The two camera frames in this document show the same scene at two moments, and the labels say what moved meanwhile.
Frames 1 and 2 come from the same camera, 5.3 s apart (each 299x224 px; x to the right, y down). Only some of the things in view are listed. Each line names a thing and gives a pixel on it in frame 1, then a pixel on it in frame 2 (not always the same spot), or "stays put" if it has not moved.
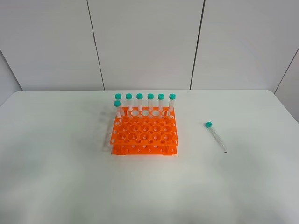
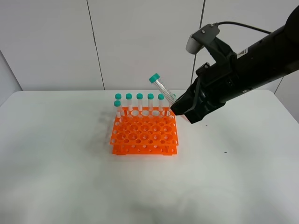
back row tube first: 118,97 stays put
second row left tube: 117,103 stays put
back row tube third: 139,96 stays put
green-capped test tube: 209,124 → 167,94
